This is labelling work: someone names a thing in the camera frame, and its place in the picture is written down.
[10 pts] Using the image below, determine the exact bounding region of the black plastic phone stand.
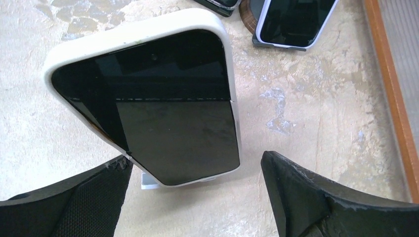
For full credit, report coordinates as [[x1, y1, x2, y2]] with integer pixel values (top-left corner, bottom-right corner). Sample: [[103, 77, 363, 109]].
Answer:
[[207, 7, 236, 17]]

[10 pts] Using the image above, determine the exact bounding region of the white case phone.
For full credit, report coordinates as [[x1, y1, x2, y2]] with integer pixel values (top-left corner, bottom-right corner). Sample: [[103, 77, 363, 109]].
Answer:
[[42, 8, 241, 187]]

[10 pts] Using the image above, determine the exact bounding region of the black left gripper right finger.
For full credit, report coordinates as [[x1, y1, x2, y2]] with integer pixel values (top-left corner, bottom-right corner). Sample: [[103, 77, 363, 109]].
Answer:
[[261, 151, 419, 237]]

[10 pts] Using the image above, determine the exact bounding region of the silver metal phone stand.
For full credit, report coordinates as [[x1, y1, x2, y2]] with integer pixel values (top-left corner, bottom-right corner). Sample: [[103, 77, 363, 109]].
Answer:
[[141, 172, 218, 190]]

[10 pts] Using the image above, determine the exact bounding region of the purple case phone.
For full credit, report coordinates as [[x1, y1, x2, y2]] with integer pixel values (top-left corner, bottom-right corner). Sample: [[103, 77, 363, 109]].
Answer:
[[194, 0, 241, 10]]

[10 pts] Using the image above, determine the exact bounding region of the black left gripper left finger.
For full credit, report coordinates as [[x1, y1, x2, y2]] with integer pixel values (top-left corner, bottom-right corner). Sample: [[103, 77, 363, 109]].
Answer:
[[0, 156, 133, 237]]

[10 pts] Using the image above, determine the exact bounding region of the wooden base phone stand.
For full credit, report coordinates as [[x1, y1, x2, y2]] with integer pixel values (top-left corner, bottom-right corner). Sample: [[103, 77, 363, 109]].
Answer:
[[238, 0, 308, 52]]

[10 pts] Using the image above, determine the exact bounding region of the lilac case phone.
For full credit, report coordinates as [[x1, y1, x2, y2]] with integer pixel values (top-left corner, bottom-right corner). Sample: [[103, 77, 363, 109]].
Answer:
[[254, 0, 338, 51]]

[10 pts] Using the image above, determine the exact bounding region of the orange wooden tiered rack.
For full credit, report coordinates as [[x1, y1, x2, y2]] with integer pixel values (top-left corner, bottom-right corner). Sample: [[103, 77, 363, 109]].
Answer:
[[364, 0, 419, 203]]

